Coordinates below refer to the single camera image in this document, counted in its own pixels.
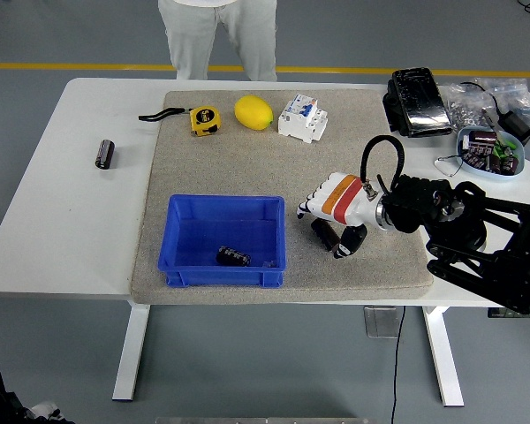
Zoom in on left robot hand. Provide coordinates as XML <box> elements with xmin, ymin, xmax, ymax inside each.
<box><xmin>28</xmin><ymin>400</ymin><xmax>76</xmax><ymax>424</ymax></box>

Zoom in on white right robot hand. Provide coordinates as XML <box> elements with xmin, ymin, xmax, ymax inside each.
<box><xmin>296</xmin><ymin>172</ymin><xmax>385</xmax><ymax>261</ymax></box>

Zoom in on black printed cylindrical battery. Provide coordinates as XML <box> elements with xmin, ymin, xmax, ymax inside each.
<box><xmin>216</xmin><ymin>246</ymin><xmax>253</xmax><ymax>268</ymax></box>

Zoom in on grey box under table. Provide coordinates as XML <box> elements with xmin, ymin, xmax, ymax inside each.
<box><xmin>364</xmin><ymin>306</ymin><xmax>401</xmax><ymax>339</ymax></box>

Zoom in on blue plastic box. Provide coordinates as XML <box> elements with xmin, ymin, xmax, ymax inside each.
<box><xmin>157</xmin><ymin>193</ymin><xmax>288</xmax><ymax>288</ymax></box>

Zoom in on dark cylindrical battery silver ends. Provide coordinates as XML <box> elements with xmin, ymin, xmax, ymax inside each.
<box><xmin>93</xmin><ymin>139</ymin><xmax>117</xmax><ymax>170</ymax></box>

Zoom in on white circuit breaker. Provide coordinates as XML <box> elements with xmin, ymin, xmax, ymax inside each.
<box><xmin>276</xmin><ymin>94</ymin><xmax>329</xmax><ymax>145</ymax></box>

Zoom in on white table leg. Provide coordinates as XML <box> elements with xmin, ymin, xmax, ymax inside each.
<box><xmin>421</xmin><ymin>305</ymin><xmax>466</xmax><ymax>408</ymax></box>
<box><xmin>111</xmin><ymin>304</ymin><xmax>151</xmax><ymax>403</ymax></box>

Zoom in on grey-brown mat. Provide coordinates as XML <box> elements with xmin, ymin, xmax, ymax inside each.
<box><xmin>127</xmin><ymin>90</ymin><xmax>435</xmax><ymax>307</ymax></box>

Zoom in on black foot pedal device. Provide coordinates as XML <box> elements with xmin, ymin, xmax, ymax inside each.
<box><xmin>382</xmin><ymin>67</ymin><xmax>454</xmax><ymax>138</ymax></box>

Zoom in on yellow lemon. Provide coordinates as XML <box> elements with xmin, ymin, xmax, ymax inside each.
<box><xmin>233</xmin><ymin>95</ymin><xmax>275</xmax><ymax>132</ymax></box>

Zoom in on plastic bag of screws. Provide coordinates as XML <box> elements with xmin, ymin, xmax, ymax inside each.
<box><xmin>444</xmin><ymin>83</ymin><xmax>496</xmax><ymax>130</ymax></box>

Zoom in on large maroon capacitor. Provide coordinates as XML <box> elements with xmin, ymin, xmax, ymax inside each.
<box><xmin>469</xmin><ymin>129</ymin><xmax>499</xmax><ymax>156</ymax></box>

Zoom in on green component pieces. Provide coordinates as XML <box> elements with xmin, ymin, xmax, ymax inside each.
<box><xmin>492</xmin><ymin>139</ymin><xmax>518</xmax><ymax>161</ymax></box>

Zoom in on light blue bowl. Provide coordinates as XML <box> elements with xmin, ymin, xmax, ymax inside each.
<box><xmin>455</xmin><ymin>126</ymin><xmax>526</xmax><ymax>178</ymax></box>

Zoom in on black power adapter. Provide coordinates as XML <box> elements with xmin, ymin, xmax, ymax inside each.
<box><xmin>497</xmin><ymin>110</ymin><xmax>530</xmax><ymax>145</ymax></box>

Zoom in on table control panel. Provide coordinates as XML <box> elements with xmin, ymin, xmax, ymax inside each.
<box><xmin>488</xmin><ymin>307</ymin><xmax>530</xmax><ymax>320</ymax></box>

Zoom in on clear plastic bag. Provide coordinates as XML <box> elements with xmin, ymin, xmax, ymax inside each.
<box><xmin>472</xmin><ymin>78</ymin><xmax>530</xmax><ymax>129</ymax></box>

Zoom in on person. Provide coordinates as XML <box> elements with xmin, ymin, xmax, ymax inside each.
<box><xmin>157</xmin><ymin>0</ymin><xmax>278</xmax><ymax>83</ymax></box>

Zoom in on thin wire with white tag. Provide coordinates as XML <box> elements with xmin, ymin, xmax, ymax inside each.
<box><xmin>433</xmin><ymin>154</ymin><xmax>465</xmax><ymax>178</ymax></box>

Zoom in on yellow tape measure black strap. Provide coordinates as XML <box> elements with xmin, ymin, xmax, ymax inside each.
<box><xmin>138</xmin><ymin>105</ymin><xmax>222</xmax><ymax>138</ymax></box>

